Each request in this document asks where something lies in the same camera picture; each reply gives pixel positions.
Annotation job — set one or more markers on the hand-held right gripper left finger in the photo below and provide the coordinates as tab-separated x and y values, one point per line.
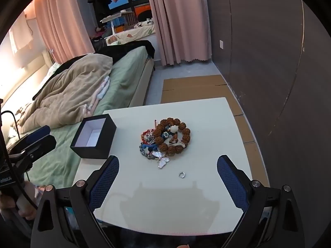
103	183

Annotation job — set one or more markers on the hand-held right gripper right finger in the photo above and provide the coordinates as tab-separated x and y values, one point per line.
232	183

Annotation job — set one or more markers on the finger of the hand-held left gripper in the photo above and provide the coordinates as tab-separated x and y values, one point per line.
38	146
36	134

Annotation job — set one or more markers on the black jewelry box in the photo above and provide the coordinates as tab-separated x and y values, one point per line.
108	137

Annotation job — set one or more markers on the white butterfly brooch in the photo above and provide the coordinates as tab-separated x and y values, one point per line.
163	161

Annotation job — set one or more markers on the white shell pendant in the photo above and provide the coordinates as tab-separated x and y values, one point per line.
173	129

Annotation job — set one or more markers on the person's left hand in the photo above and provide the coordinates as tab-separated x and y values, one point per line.
31	190

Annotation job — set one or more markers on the cream padded headboard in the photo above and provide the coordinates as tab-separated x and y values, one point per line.
25	82

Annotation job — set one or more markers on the beige blanket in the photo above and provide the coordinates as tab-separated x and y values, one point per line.
72	90

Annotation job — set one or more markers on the pink and white fluffy cloth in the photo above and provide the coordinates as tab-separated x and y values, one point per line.
102	89

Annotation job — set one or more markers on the flat cardboard sheet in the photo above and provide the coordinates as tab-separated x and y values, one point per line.
196	90

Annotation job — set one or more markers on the bed with green sheet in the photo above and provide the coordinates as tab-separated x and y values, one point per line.
126	69

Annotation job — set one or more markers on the pink curtain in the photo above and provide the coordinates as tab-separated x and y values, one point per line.
62	18
178	18

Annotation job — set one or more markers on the black jacket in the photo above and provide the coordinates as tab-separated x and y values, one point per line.
134	47

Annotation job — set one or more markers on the white folding table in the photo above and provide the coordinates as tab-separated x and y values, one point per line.
113	18

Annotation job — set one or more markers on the floral quilt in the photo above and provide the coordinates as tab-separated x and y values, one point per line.
137	32

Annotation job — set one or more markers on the orange storage box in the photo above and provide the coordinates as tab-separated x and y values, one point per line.
143	8

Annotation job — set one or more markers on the white cloth on wall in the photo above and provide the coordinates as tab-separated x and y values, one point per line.
20	36

